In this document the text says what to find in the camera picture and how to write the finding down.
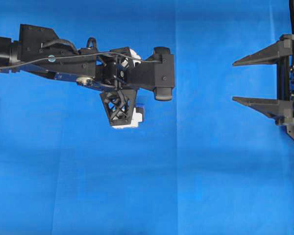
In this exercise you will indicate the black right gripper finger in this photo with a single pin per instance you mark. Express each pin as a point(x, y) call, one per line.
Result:
point(268, 55)
point(279, 110)

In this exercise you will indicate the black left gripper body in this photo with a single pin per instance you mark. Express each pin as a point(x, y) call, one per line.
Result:
point(121, 79)

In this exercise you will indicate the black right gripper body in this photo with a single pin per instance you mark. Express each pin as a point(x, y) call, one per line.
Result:
point(285, 79)

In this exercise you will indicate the blue block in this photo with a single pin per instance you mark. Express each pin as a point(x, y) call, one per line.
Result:
point(140, 108)

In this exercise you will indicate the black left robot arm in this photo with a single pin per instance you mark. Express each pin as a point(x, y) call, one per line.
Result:
point(41, 52)

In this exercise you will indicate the blue table mat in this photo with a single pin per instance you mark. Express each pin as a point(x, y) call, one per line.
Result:
point(200, 164)

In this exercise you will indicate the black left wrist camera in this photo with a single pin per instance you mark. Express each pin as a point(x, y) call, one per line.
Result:
point(164, 82)

